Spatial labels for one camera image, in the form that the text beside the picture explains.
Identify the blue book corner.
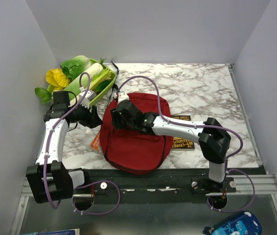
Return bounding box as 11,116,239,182
37,229,80,235

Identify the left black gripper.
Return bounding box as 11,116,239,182
70,99,104,128

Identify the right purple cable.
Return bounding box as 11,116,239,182
114,75,256,213

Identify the orange paperback book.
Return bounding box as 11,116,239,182
90,132,101,151

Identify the red backpack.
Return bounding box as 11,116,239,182
99,100,173,175

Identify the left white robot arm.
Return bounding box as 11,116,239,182
26,91,102,204

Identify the yellow leaf vegetable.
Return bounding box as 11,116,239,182
46,68,71,90

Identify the green plastic basket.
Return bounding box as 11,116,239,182
47,58,119,104

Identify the blue pencil case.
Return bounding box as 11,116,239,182
203,211,263,235

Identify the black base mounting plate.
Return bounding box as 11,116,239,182
73,169,236,205

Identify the dark green spinach leaf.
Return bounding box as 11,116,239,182
34,87,52,104

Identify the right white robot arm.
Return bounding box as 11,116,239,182
111,100,231,192

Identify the green lettuce head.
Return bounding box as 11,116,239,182
60,55,92,80

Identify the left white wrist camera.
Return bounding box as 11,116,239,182
77,91,96,109

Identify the napa cabbage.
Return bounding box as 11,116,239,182
64,69,100,95

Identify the treehouse storey book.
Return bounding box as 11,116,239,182
171,115,195,150

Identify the aluminium rail frame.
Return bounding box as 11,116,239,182
20,63,277,235

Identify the celery stalk bunch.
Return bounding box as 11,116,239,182
90,69,114,90

